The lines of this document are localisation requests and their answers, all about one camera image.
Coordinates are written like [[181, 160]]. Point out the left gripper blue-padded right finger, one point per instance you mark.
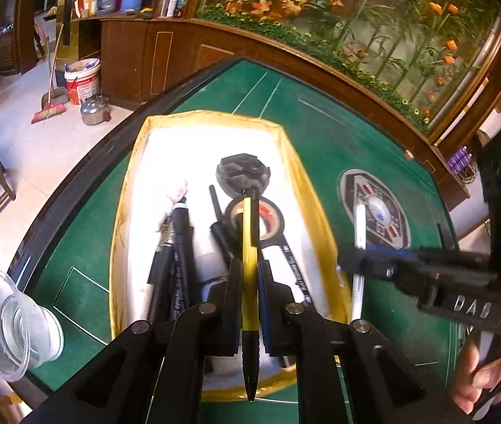
[[346, 373]]

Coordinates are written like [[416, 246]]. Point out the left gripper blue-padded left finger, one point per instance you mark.
[[152, 373]]

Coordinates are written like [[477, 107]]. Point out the black marker white cap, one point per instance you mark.
[[299, 281]]

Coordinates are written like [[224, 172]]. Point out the white stick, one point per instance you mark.
[[360, 244]]

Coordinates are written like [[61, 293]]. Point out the black tape roll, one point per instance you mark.
[[271, 220]]

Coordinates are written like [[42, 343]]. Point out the yellow black pen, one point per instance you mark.
[[250, 314]]

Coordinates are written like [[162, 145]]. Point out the black marker purple cap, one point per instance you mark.
[[183, 244]]

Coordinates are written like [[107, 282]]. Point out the black ridged round cap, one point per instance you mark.
[[242, 171]]

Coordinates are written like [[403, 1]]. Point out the white pill bottle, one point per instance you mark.
[[211, 269]]

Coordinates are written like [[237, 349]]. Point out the person right hand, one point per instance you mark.
[[469, 379]]

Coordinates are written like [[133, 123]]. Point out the clear plastic container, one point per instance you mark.
[[30, 334]]

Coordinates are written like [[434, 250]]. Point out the purple bottles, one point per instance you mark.
[[460, 162]]

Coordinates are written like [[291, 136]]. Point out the metal kettle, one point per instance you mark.
[[95, 110]]

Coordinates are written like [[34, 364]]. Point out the broom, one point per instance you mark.
[[49, 108]]

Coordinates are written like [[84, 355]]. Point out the white red bucket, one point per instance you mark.
[[83, 80]]

